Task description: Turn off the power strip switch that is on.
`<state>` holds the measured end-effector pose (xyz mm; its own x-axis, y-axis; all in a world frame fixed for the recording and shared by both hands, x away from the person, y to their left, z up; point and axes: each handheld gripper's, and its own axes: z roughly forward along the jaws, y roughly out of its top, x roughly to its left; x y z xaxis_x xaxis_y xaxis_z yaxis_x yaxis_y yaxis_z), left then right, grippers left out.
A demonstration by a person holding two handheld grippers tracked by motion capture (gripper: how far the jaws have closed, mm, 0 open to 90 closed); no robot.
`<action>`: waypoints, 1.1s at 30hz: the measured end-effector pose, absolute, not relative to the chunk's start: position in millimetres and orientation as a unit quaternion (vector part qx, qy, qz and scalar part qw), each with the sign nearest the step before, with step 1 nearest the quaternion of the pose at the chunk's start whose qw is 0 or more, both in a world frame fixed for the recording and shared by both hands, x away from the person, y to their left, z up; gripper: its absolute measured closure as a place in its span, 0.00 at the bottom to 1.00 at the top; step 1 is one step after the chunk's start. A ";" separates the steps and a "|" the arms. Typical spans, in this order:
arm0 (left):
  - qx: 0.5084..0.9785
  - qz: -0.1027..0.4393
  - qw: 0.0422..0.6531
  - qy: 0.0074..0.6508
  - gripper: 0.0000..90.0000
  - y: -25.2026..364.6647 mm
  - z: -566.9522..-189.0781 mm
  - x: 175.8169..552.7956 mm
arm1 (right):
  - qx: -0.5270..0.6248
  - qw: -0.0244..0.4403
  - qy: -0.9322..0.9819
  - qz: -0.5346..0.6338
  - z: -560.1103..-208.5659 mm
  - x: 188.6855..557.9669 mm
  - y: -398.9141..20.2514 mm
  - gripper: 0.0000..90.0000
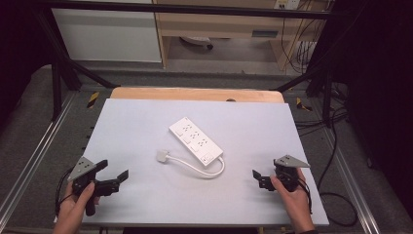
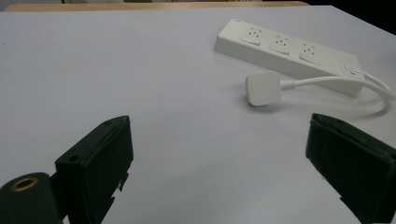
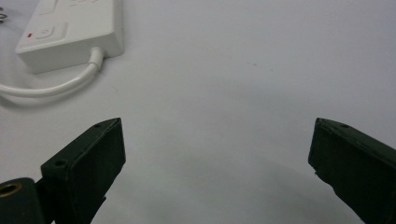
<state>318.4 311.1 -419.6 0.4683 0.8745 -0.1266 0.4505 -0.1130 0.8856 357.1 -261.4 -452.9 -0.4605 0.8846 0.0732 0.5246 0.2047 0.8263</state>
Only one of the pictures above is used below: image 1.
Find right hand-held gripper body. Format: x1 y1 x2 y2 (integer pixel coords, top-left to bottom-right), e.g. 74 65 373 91
274 154 311 193

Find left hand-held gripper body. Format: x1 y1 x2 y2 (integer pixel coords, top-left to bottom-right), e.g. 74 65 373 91
67 156 111 216

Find white plug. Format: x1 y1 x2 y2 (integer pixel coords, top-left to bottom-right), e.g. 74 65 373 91
155 148 171 164

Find white power strip cable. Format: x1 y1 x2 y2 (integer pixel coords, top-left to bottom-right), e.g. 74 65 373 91
167 154 226 179

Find white power strip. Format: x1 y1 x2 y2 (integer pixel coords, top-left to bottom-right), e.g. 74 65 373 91
168 116 225 169

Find person's right hand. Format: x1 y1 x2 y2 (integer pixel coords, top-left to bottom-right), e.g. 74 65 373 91
270 168 316 233

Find person's left hand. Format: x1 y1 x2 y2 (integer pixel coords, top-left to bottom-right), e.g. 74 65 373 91
53 180 100 234

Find yellow black tape strip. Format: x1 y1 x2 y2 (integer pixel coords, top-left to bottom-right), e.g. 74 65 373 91
295 97 314 112
86 91 100 109

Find black metal stand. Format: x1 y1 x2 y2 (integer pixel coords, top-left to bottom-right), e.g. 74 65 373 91
34 9 122 122
275 48 337 129

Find wooden table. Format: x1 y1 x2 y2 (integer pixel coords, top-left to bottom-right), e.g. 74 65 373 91
109 86 285 104

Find black curtain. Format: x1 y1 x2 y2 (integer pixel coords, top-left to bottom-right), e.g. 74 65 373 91
0 0 54 126
329 0 413 225

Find white cabinet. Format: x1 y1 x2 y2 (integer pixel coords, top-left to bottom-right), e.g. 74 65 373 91
51 8 163 63

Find light wooden desk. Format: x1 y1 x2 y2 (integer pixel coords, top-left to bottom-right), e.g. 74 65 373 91
152 0 329 71

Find office chair base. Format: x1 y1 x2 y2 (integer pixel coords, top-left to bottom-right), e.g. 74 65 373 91
179 35 215 51

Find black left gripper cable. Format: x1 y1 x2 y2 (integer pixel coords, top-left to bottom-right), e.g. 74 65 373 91
55 167 75 217

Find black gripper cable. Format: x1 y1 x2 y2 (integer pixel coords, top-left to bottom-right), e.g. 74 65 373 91
296 177 314 215
55 167 75 217

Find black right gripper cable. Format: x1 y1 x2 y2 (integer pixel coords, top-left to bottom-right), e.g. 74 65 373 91
296 177 314 215

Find black floor cable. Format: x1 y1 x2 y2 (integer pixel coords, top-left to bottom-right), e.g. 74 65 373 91
293 82 359 228

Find aluminium rail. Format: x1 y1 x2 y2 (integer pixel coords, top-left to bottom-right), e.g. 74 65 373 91
323 128 382 234
0 93 78 226

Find hanging black cables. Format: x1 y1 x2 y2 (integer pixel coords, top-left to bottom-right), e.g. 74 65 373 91
280 0 329 75

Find white wall socket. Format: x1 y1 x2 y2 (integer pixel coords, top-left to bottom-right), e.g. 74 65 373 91
273 0 302 11

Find black metal frame bar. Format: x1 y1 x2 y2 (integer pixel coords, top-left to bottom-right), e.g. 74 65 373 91
41 0 333 20

